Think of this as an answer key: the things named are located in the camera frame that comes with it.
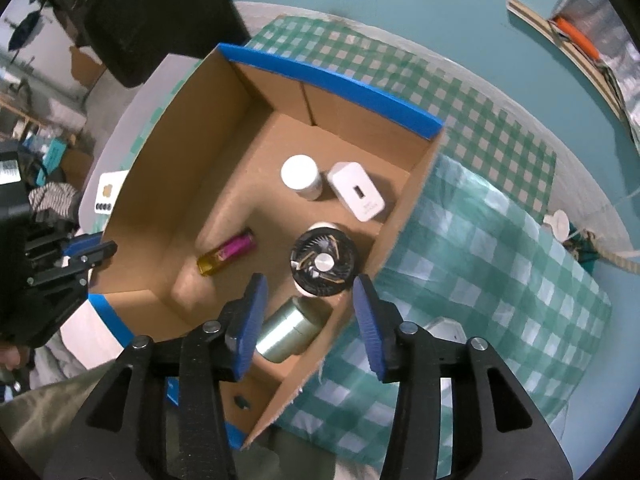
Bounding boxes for white charger adapter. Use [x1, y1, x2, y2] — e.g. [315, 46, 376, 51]
[327, 161, 386, 222]

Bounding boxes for clear plastic case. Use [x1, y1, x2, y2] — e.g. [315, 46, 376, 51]
[429, 317, 468, 345]

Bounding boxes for small white round object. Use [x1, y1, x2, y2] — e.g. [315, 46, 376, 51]
[542, 211, 571, 241]

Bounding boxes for blue cardboard box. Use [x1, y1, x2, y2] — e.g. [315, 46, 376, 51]
[87, 42, 446, 451]

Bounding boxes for grey striped cloth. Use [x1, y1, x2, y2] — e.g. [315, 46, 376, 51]
[29, 182, 83, 223]

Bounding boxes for orange tool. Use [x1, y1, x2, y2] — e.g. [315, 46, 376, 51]
[547, 16, 601, 61]

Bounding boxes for pink and gold lighter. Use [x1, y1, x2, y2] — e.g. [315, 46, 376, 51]
[196, 228, 258, 277]

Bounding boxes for white round jar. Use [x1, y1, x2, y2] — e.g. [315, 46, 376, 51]
[280, 154, 323, 202]

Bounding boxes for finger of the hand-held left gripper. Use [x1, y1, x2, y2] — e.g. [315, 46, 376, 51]
[65, 241, 119, 273]
[60, 231, 104, 261]

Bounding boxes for white cable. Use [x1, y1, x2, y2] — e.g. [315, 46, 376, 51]
[570, 187, 640, 241]

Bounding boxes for round metal tin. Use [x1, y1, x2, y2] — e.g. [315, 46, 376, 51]
[255, 296, 321, 363]

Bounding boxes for beige rope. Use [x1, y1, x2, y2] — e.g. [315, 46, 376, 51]
[585, 232, 640, 276]

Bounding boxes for cream fabric mat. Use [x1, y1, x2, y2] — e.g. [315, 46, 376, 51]
[80, 0, 633, 271]

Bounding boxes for person's olive trousers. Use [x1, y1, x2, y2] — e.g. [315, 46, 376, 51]
[10, 360, 281, 480]

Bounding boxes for large check green cloth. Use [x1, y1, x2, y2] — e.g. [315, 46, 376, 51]
[272, 152, 613, 466]

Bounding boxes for small check green cloth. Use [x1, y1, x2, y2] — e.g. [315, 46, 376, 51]
[127, 15, 557, 226]

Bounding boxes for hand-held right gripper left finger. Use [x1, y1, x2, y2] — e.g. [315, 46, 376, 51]
[42, 272, 268, 480]

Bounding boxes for round black cooling fan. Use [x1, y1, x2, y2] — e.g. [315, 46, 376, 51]
[291, 222, 358, 298]

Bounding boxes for large black object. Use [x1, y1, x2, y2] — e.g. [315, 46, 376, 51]
[47, 0, 251, 88]

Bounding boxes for teal box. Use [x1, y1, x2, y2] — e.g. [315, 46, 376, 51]
[42, 137, 68, 173]

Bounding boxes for curved wooden board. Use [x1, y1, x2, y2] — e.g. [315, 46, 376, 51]
[506, 0, 632, 121]

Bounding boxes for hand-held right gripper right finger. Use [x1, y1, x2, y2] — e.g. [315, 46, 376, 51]
[352, 275, 573, 480]

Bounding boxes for white card with dots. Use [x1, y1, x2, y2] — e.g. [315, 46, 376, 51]
[94, 170, 130, 217]

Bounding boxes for brown cardboard piece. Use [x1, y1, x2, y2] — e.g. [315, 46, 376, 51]
[69, 45, 108, 87]

